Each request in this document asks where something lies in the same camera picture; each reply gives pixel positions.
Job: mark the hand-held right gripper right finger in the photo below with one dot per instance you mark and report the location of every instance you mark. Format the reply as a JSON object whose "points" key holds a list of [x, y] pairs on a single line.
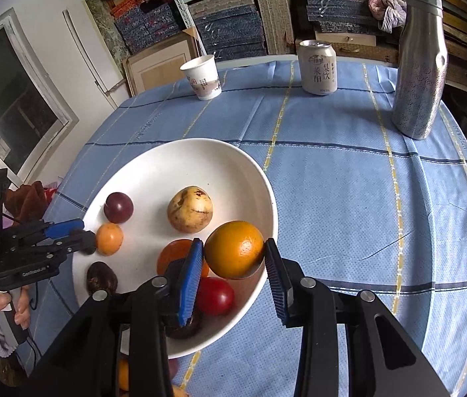
{"points": [[278, 287]]}

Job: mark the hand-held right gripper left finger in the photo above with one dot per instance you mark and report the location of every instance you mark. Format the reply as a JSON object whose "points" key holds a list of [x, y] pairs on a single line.
{"points": [[190, 285]]}

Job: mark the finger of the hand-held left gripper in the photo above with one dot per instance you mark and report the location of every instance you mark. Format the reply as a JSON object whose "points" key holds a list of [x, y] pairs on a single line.
{"points": [[80, 243], [65, 228]]}

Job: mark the small yellow-orange citrus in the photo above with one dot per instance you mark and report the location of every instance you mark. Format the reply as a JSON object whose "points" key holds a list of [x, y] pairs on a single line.
{"points": [[109, 238], [123, 374], [235, 250]]}

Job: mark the red cherry tomato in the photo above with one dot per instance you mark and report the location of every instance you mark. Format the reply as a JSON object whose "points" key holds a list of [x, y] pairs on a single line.
{"points": [[216, 297]]}

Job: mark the orange tangerine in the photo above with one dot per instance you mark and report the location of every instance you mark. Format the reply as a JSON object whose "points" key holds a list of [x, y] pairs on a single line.
{"points": [[171, 256]]}

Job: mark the dark red plum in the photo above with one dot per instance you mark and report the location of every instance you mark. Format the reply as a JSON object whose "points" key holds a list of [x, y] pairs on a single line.
{"points": [[118, 206]]}

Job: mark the white round plate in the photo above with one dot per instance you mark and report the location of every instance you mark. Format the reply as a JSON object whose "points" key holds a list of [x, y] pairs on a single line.
{"points": [[154, 173]]}

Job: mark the brown fuzzy cloth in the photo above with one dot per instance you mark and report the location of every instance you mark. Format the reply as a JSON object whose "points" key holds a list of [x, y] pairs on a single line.
{"points": [[26, 202]]}

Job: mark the blue checked tablecloth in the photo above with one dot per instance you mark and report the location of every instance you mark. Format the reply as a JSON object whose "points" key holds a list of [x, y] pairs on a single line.
{"points": [[341, 194]]}

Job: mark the white framed window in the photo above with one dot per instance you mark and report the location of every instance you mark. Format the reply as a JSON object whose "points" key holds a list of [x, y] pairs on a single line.
{"points": [[10, 103]]}

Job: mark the white leaning board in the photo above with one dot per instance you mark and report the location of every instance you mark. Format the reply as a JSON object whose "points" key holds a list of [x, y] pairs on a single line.
{"points": [[92, 49]]}

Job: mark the light wooden framed panel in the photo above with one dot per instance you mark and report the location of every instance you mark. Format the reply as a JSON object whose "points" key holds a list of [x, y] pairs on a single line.
{"points": [[159, 66]]}

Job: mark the white paper cup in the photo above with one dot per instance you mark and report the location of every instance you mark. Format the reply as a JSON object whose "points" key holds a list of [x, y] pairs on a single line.
{"points": [[202, 78]]}

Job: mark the green marbled panel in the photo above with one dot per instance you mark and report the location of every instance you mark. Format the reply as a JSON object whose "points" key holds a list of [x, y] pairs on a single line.
{"points": [[105, 25]]}

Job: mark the stack of blue floral boxes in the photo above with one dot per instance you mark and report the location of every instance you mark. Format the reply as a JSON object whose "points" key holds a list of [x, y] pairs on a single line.
{"points": [[146, 25]]}

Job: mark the white drink can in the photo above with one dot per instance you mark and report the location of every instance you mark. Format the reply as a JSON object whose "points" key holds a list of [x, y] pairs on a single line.
{"points": [[318, 70]]}

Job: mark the metal storage shelf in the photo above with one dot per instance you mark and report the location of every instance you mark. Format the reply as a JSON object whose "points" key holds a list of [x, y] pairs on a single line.
{"points": [[183, 12]]}

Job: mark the silver patterned bottle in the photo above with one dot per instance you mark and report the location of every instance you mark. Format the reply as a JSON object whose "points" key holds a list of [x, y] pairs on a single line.
{"points": [[417, 82]]}

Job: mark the stack of dark blue boxes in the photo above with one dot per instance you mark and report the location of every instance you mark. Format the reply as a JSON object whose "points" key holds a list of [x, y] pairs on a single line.
{"points": [[229, 29]]}

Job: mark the tan woven upright boxes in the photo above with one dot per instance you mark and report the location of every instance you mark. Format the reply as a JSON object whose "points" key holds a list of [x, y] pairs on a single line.
{"points": [[274, 20]]}

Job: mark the stack of dark grey boxes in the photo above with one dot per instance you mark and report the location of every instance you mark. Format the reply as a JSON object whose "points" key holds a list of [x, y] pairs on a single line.
{"points": [[341, 12]]}

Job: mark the pink cloth bundle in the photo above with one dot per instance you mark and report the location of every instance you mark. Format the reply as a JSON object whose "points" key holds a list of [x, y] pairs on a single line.
{"points": [[386, 8]]}

